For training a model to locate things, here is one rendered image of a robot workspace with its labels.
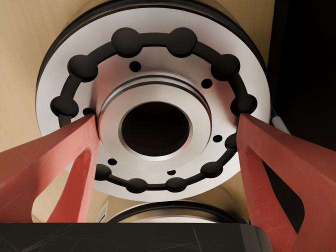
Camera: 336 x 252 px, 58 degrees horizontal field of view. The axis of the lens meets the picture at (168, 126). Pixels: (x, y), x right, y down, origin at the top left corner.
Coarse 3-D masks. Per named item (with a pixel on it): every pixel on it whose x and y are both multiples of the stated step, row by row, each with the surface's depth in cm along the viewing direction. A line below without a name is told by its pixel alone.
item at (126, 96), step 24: (120, 96) 12; (144, 96) 12; (168, 96) 12; (192, 96) 12; (120, 120) 12; (192, 120) 12; (120, 144) 13; (192, 144) 13; (144, 168) 14; (168, 168) 14
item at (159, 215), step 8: (160, 208) 17; (168, 208) 17; (176, 208) 17; (184, 208) 17; (128, 216) 18; (136, 216) 17; (144, 216) 17; (152, 216) 17; (160, 216) 17; (168, 216) 17; (176, 216) 17; (184, 216) 17; (192, 216) 17; (200, 216) 17; (208, 216) 17; (216, 216) 18
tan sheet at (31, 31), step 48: (0, 0) 13; (48, 0) 13; (240, 0) 13; (0, 48) 14; (48, 48) 14; (0, 96) 16; (0, 144) 17; (48, 192) 20; (96, 192) 20; (240, 192) 21
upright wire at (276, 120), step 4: (272, 108) 14; (272, 112) 14; (272, 116) 14; (276, 116) 14; (272, 120) 14; (276, 120) 13; (280, 120) 13; (276, 124) 13; (280, 124) 13; (284, 124) 13; (280, 128) 13; (284, 128) 13; (288, 132) 13
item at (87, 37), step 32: (96, 32) 11; (128, 32) 11; (160, 32) 11; (192, 32) 11; (224, 32) 11; (64, 64) 11; (96, 64) 12; (128, 64) 11; (160, 64) 12; (192, 64) 12; (224, 64) 12; (256, 64) 12; (64, 96) 13; (96, 96) 12; (224, 96) 12; (256, 96) 13; (224, 128) 13; (224, 160) 15; (128, 192) 16; (160, 192) 16; (192, 192) 16
